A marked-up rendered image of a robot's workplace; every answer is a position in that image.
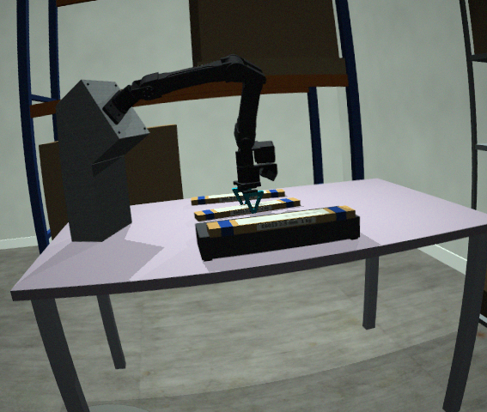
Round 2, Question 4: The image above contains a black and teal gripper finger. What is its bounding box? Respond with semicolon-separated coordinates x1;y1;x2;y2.
242;191;264;214
232;187;244;205

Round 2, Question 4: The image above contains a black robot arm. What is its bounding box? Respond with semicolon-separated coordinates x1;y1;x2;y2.
102;54;277;183

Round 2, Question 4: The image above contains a white box labelled e6013 with blue band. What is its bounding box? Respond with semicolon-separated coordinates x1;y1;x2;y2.
194;197;301;221

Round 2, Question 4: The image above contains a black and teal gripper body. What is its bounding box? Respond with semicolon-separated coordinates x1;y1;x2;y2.
233;165;261;194

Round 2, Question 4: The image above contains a white electrode pack with blue band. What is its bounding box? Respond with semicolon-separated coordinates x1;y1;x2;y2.
206;205;356;238

